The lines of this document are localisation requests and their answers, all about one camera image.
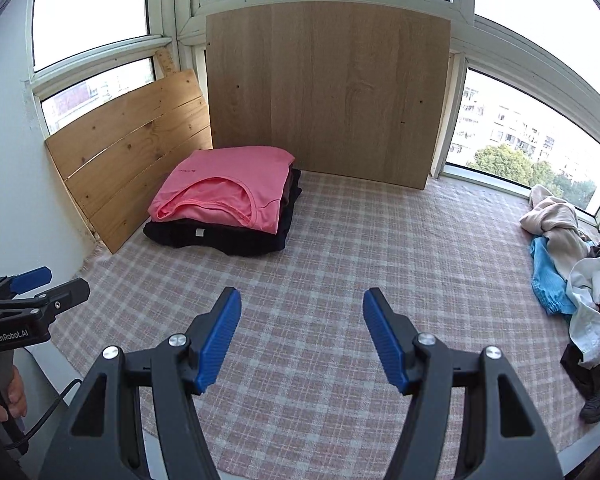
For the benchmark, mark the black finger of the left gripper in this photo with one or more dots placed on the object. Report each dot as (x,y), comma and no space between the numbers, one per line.
(66,296)

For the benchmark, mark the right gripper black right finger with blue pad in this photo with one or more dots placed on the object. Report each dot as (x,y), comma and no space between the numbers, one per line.
(503,436)

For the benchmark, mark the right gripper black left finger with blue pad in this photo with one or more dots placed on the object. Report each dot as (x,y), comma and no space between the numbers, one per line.
(101,436)

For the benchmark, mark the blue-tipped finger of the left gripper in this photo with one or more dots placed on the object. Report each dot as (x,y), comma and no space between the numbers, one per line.
(27,281)

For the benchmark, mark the pink t-shirt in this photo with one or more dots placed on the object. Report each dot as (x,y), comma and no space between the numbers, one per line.
(239,187)

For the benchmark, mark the dark red garment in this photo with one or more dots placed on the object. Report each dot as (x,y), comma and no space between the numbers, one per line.
(597,374)

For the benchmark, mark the pine plank panel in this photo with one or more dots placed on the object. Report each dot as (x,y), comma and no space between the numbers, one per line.
(114,159)

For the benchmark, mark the blue ribbed garment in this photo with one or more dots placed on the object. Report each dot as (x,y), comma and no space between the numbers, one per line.
(547,284)

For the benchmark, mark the white shirt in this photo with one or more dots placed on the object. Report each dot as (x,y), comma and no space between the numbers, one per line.
(583,289)

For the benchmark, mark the dark brown folded garment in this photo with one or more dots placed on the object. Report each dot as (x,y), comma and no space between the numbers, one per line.
(230,240)

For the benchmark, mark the beige knit sweater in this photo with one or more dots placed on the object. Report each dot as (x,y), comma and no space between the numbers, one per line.
(556,220)

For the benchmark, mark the large light wooden board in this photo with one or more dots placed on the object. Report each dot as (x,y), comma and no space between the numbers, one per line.
(353,89)

